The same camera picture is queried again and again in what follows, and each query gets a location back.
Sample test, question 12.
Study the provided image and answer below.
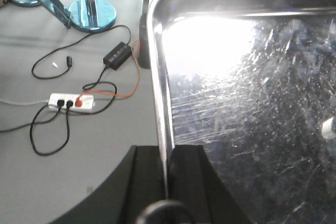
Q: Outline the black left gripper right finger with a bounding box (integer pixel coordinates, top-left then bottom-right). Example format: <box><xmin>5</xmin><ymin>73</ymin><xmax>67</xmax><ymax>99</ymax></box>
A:
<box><xmin>168</xmin><ymin>145</ymin><xmax>251</xmax><ymax>223</ymax></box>

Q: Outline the black power adapter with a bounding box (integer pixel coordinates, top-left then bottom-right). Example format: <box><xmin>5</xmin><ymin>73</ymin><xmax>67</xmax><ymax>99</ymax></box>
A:
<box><xmin>103</xmin><ymin>42</ymin><xmax>132</xmax><ymax>70</ymax></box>

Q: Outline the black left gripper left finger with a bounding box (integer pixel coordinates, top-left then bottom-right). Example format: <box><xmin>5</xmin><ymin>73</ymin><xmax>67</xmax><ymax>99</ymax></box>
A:
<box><xmin>53</xmin><ymin>145</ymin><xmax>164</xmax><ymax>223</ymax></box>

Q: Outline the chrome stanchion with blue base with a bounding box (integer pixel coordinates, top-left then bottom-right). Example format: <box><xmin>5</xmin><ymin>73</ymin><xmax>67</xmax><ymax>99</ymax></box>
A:
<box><xmin>68</xmin><ymin>0</ymin><xmax>117</xmax><ymax>33</ymax></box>

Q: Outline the orange cable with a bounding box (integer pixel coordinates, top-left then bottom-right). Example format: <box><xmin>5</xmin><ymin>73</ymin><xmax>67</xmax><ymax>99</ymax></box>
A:
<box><xmin>75</xmin><ymin>39</ymin><xmax>142</xmax><ymax>108</ymax></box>

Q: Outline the silver steel tray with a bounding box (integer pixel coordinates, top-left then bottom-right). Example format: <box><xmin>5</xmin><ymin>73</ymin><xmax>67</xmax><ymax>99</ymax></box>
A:
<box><xmin>147</xmin><ymin>0</ymin><xmax>335</xmax><ymax>223</ymax></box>

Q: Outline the white power strip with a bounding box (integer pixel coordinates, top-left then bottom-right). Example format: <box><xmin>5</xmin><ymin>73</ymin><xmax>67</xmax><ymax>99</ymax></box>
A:
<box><xmin>48</xmin><ymin>93</ymin><xmax>95</xmax><ymax>112</ymax></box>

